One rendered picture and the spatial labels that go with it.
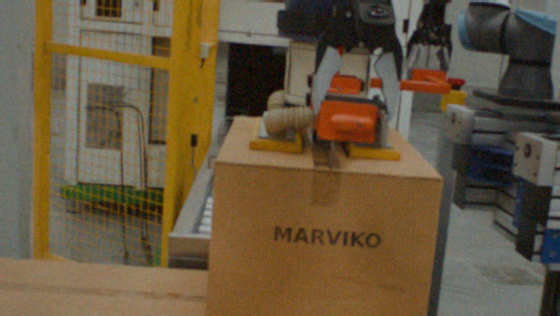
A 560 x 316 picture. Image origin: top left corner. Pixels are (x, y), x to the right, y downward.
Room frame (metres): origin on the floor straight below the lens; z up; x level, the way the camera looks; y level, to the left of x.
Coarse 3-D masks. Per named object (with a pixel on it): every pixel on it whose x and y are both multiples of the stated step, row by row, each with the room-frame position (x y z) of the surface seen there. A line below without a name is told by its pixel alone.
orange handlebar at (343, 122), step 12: (372, 84) 1.70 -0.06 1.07; (408, 84) 1.70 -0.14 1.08; (420, 84) 1.71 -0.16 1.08; (432, 84) 1.71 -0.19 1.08; (444, 84) 1.71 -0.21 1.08; (336, 120) 1.01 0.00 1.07; (348, 120) 1.00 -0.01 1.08; (360, 120) 1.01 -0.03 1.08; (372, 120) 1.02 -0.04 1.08; (360, 132) 1.01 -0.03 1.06
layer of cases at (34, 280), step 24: (0, 264) 1.83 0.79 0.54; (24, 264) 1.84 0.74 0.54; (48, 264) 1.86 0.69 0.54; (72, 264) 1.88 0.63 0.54; (96, 264) 1.89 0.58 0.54; (0, 288) 1.67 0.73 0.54; (24, 288) 1.68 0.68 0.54; (48, 288) 1.70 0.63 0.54; (72, 288) 1.71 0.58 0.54; (96, 288) 1.73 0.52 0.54; (120, 288) 1.74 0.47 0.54; (144, 288) 1.76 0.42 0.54; (168, 288) 1.77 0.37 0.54; (192, 288) 1.79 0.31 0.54; (0, 312) 1.54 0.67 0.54; (24, 312) 1.55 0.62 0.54; (48, 312) 1.56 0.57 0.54; (72, 312) 1.57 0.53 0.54; (96, 312) 1.59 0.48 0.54; (120, 312) 1.60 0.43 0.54; (144, 312) 1.61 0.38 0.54; (168, 312) 1.62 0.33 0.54; (192, 312) 1.64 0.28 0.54
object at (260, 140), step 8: (256, 120) 1.76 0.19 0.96; (256, 128) 1.63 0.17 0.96; (264, 128) 1.61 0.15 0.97; (256, 136) 1.53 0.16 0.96; (264, 136) 1.51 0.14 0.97; (288, 136) 1.53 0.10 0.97; (296, 136) 1.57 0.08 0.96; (256, 144) 1.48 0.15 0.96; (264, 144) 1.48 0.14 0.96; (272, 144) 1.48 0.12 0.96; (280, 144) 1.48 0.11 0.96; (288, 144) 1.49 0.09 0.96; (296, 144) 1.49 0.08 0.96; (296, 152) 1.49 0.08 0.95
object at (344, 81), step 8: (312, 80) 1.37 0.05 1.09; (336, 80) 1.37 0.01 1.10; (344, 80) 1.37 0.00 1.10; (352, 80) 1.37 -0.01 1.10; (360, 80) 1.37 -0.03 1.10; (312, 88) 1.37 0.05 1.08; (344, 88) 1.37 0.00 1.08; (352, 88) 1.37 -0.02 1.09; (360, 88) 1.38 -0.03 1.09; (312, 104) 1.37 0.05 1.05
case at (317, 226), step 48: (240, 144) 1.53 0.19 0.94; (336, 144) 1.64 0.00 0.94; (240, 192) 1.34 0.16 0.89; (288, 192) 1.35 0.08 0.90; (336, 192) 1.36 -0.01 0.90; (384, 192) 1.36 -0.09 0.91; (432, 192) 1.37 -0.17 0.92; (240, 240) 1.34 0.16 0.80; (288, 240) 1.35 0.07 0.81; (336, 240) 1.36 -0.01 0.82; (384, 240) 1.36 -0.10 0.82; (432, 240) 1.37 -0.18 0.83; (240, 288) 1.34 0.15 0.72; (288, 288) 1.35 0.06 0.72; (336, 288) 1.36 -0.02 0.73; (384, 288) 1.37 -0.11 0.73
